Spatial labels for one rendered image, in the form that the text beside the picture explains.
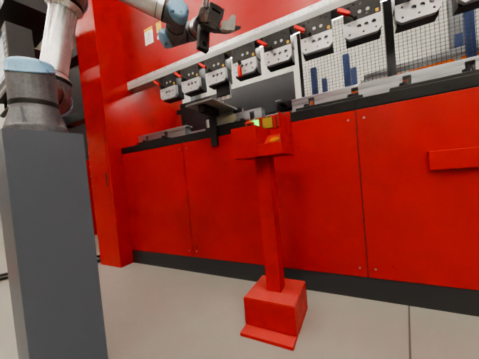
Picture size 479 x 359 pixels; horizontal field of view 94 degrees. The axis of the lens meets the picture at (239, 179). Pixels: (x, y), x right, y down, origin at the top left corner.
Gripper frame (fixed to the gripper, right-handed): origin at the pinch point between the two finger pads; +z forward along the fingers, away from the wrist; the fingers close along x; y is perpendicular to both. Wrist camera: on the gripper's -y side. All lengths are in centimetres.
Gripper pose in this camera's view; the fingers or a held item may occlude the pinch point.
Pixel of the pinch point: (223, 19)
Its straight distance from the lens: 96.9
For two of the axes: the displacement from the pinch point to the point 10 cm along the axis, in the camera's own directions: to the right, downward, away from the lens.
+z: 5.3, 3.1, -7.9
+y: 2.4, -9.5, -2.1
